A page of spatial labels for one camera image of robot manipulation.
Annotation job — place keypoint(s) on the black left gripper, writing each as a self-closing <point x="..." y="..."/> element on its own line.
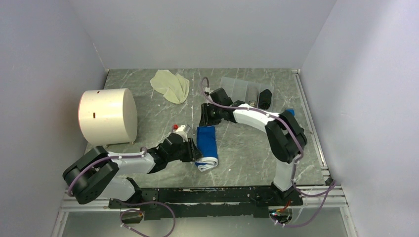
<point x="192" y="152"/>

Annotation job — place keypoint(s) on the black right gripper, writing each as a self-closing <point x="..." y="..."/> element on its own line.
<point x="206" y="120"/>

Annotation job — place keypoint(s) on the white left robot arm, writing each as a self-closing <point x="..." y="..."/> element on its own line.
<point x="104" y="174"/>

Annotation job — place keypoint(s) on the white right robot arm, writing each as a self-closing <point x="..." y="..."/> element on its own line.
<point x="285" y="136"/>

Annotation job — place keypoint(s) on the grey rolled underwear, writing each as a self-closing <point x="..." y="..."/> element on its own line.
<point x="252" y="95"/>

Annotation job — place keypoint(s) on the cream yellow underwear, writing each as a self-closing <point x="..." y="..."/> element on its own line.
<point x="174" y="88"/>

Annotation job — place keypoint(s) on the black striped rolled underwear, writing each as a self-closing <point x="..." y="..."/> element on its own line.
<point x="265" y="99"/>

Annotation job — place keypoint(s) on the clear plastic divided tray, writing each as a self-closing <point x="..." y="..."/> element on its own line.
<point x="236" y="89"/>

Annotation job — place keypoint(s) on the cream cylindrical container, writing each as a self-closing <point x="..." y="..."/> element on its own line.
<point x="108" y="116"/>

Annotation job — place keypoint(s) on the small blue block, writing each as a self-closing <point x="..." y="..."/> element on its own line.
<point x="290" y="111"/>

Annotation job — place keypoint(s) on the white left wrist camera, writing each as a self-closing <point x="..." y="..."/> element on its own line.
<point x="182" y="130"/>

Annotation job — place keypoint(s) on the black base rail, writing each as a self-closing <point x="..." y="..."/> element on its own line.
<point x="256" y="201"/>

